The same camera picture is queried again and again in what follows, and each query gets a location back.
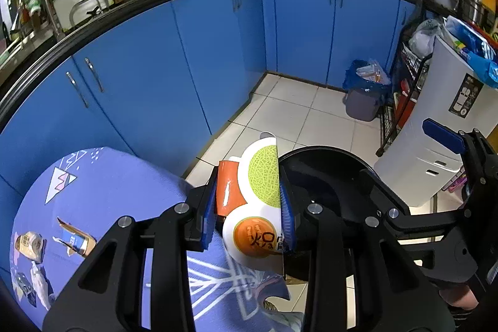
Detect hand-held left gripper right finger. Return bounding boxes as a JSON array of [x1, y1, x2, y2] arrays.
[[278, 161, 456, 332]]

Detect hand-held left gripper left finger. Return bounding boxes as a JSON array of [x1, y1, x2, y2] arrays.
[[42, 165, 220, 332]]

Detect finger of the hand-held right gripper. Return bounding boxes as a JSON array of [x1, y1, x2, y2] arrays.
[[422, 118, 498, 200], [360, 168, 467, 235]]

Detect orange green white carton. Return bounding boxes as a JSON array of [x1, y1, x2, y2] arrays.
[[215, 132, 285, 276]]

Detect black round trash bin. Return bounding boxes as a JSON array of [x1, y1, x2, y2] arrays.
[[278, 146, 411, 282]]

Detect silver blister pack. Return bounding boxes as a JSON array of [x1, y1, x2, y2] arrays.
[[16, 272, 37, 307]]

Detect person's right hand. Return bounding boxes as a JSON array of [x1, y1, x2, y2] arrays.
[[439, 283, 480, 311]]

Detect pink plastic item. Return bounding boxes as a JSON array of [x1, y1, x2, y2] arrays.
[[447, 171, 467, 194]]

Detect red white container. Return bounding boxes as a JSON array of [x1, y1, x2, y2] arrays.
[[393, 77, 423, 130]]

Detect white standing appliance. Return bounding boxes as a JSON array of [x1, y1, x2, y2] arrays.
[[375, 34, 491, 208]]

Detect black metal rack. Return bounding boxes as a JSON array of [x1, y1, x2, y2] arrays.
[[375, 0, 498, 157]]

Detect purple patterned tablecloth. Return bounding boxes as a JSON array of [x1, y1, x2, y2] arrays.
[[8, 147, 308, 332]]

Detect grey bin blue bag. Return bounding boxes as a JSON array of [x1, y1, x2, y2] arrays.
[[342, 59, 392, 123]]

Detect blue plastic packet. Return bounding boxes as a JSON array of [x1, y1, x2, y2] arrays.
[[444, 15, 498, 89]]

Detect white plastic bag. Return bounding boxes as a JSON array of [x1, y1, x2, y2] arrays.
[[408, 19, 444, 58]]

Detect red plastic basket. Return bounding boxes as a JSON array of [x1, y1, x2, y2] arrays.
[[467, 11, 498, 35]]

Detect stainless steel pot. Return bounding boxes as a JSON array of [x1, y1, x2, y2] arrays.
[[461, 0, 491, 25]]

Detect blue kitchen cabinets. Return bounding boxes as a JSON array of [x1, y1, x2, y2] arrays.
[[0, 0, 423, 286]]

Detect yellow white snack wrapper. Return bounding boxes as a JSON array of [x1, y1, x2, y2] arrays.
[[13, 231, 46, 263]]

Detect crumpled white tissue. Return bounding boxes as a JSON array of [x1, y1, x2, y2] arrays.
[[29, 261, 55, 311]]

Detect metal sink faucet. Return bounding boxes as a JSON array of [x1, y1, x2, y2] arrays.
[[68, 0, 110, 25]]

